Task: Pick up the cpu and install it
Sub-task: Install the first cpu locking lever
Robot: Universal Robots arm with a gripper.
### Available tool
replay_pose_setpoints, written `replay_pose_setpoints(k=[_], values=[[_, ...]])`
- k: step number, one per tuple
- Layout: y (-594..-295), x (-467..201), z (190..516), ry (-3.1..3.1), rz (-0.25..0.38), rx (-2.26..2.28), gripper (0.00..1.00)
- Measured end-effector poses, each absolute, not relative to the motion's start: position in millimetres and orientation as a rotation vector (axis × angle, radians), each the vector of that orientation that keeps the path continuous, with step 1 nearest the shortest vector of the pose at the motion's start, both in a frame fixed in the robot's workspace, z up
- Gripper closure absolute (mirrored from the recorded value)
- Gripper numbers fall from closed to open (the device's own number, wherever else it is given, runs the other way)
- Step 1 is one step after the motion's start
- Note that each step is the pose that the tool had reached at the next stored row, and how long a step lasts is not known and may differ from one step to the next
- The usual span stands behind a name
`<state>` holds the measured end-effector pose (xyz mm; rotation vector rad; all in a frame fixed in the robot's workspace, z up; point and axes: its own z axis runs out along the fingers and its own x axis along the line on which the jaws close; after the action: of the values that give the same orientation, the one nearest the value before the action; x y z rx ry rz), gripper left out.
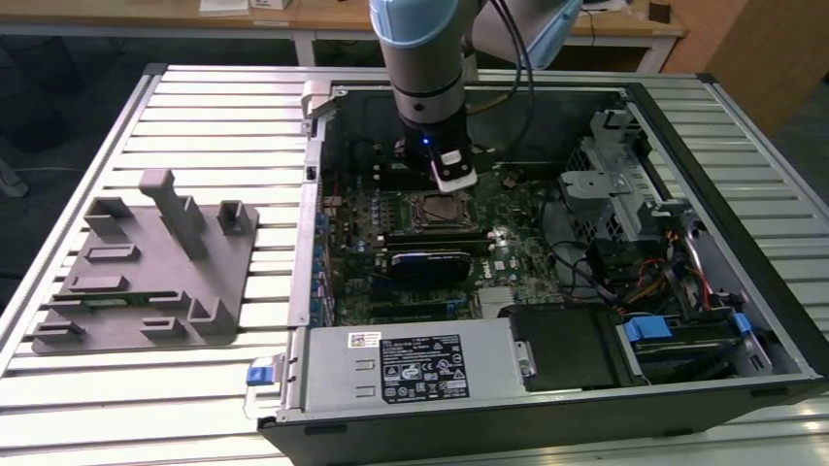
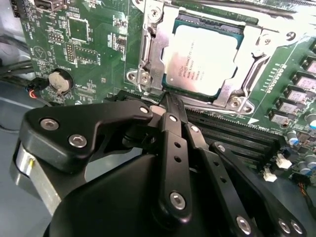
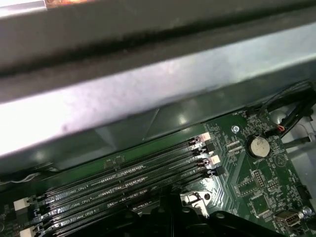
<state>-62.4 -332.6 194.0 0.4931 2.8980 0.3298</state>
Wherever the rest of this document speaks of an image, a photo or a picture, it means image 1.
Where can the silver CPU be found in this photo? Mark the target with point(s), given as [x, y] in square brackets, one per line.
[441, 210]

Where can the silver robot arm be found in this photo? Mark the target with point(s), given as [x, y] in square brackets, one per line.
[421, 68]

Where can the CPU socket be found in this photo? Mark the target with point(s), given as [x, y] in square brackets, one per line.
[435, 227]

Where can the silver metal drive cage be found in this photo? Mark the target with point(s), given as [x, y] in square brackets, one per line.
[596, 184]

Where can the green motherboard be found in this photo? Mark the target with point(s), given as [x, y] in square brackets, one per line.
[518, 252]

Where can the black graphics card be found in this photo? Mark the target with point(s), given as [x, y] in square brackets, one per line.
[430, 272]

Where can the silver chipset heatsink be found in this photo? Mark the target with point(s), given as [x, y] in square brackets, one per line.
[496, 298]

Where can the small white box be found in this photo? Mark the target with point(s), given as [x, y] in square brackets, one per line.
[269, 4]

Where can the dark brown box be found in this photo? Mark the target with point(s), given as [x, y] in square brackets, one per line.
[661, 12]

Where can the large white box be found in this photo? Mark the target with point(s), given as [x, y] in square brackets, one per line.
[223, 5]

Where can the wooden desk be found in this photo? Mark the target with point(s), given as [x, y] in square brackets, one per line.
[194, 22]

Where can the grey parts rack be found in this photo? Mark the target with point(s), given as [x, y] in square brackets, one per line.
[221, 276]

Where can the blue disk carrier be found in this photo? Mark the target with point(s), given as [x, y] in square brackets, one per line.
[644, 330]

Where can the wooden cabinet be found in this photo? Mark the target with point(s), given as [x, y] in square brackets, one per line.
[764, 58]

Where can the silver power supply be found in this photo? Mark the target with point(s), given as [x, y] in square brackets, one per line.
[337, 378]

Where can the blue plastic latch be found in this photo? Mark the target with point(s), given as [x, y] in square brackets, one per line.
[255, 376]

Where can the green RAM stick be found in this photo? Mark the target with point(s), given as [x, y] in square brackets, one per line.
[116, 297]

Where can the black PC case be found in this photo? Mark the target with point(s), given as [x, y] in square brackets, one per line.
[518, 437]

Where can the white camera with black face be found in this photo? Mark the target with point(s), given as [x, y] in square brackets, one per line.
[457, 172]

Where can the black plastic air duct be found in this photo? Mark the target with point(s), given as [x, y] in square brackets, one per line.
[564, 344]

